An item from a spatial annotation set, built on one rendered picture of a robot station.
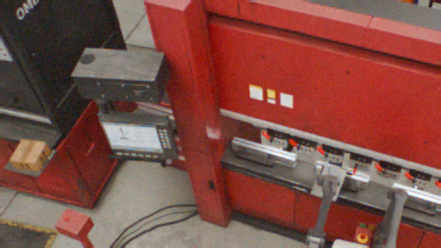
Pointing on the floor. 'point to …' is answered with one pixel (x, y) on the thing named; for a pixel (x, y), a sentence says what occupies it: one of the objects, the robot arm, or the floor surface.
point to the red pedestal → (75, 226)
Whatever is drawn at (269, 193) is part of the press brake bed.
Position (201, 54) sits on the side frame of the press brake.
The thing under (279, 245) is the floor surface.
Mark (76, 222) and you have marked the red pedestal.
